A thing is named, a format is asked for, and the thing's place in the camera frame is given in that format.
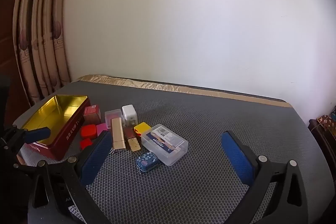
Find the yellow block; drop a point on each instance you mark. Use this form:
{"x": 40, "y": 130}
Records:
{"x": 143, "y": 128}

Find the brown gold patterned box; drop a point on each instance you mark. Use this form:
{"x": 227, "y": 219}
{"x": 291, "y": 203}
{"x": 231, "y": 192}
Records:
{"x": 131, "y": 140}

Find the grey mesh mat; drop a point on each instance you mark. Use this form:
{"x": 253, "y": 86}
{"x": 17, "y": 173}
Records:
{"x": 197, "y": 187}

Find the beige patterned curtain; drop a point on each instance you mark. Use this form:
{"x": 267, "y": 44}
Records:
{"x": 39, "y": 42}

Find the golden cloth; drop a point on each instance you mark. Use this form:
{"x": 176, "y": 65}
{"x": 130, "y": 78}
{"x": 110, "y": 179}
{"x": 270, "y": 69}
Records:
{"x": 147, "y": 86}

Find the white charger plug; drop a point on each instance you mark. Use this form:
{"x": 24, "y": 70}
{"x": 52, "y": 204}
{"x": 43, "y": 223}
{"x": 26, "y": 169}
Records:
{"x": 130, "y": 114}

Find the reddish brown small box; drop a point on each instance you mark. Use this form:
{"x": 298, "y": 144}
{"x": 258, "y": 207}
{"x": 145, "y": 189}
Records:
{"x": 92, "y": 113}

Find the patterned cloth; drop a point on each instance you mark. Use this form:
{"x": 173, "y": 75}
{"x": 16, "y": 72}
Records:
{"x": 326, "y": 123}

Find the clear small plastic box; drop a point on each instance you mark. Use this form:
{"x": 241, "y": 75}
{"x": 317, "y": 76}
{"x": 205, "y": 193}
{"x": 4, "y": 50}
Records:
{"x": 114, "y": 116}

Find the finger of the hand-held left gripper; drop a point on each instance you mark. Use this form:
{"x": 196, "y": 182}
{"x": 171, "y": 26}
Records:
{"x": 13, "y": 154}
{"x": 38, "y": 134}

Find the dark wooden cabinet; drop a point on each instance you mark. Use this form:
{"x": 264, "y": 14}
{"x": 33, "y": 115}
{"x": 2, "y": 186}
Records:
{"x": 319, "y": 142}

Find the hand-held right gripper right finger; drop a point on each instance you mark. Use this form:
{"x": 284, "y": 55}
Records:
{"x": 237, "y": 155}

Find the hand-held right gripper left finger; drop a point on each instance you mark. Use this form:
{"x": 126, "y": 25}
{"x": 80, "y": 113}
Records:
{"x": 95, "y": 155}

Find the red tin box gold inside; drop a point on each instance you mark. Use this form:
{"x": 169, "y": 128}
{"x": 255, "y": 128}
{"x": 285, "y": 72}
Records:
{"x": 65, "y": 132}

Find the small red block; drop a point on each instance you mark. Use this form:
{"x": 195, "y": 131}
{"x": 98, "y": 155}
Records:
{"x": 85, "y": 144}

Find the gold rectangular box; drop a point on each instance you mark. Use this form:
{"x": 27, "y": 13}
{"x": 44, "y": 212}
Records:
{"x": 118, "y": 137}

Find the blue patterned small tin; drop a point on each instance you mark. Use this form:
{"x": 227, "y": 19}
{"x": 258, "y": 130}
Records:
{"x": 147, "y": 161}

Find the clear plastic case with label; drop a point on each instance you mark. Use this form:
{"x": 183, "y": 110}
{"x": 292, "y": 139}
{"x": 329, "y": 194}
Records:
{"x": 168, "y": 147}

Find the brown wooden door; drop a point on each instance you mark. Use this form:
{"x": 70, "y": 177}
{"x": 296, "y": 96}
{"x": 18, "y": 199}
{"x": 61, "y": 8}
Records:
{"x": 6, "y": 37}

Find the pink block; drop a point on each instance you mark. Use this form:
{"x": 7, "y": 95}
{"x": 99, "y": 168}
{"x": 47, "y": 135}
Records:
{"x": 101, "y": 129}

